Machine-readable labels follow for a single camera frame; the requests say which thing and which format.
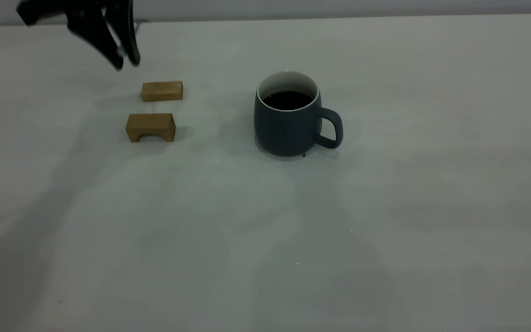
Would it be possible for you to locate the flat rectangular wooden block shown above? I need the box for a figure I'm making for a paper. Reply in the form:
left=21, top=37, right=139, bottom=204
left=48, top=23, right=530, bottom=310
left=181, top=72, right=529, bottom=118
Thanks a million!
left=141, top=81, right=184, bottom=103

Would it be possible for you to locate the dark coffee liquid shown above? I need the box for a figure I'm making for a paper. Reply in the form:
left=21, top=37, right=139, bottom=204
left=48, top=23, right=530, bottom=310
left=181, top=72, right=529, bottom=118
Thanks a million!
left=262, top=90, right=314, bottom=111

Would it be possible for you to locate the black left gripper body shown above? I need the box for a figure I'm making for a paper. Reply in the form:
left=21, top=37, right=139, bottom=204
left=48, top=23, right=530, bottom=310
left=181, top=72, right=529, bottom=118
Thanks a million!
left=17, top=0, right=112, bottom=26

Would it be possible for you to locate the dark grey ceramic mug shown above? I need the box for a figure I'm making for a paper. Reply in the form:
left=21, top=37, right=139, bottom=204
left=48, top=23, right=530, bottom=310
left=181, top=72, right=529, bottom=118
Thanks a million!
left=254, top=71, right=343, bottom=157

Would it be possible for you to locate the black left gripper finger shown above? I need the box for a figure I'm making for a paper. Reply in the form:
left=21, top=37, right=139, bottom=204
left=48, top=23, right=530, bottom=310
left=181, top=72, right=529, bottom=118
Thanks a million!
left=67, top=14, right=123, bottom=71
left=109, top=0, right=141, bottom=66

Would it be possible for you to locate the arched wooden block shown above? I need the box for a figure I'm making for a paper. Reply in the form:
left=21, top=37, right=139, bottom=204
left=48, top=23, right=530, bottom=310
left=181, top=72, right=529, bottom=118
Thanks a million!
left=125, top=113, right=177, bottom=143

